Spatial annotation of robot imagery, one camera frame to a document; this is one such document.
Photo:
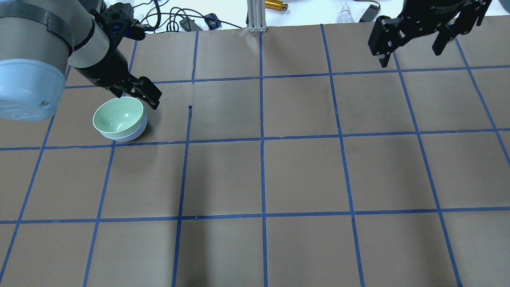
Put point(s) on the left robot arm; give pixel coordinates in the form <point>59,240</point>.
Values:
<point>40,39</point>

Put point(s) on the gold cylinder tool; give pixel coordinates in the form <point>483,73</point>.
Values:
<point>276,5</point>

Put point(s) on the aluminium frame post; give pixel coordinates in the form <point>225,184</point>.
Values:
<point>256,16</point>

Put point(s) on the green bowl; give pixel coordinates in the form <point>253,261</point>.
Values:
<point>116,106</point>

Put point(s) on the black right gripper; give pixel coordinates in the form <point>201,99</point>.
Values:
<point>432,14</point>

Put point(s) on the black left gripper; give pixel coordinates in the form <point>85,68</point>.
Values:
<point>100,71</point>

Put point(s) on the blue bowl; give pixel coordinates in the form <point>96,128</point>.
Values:
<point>124,127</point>

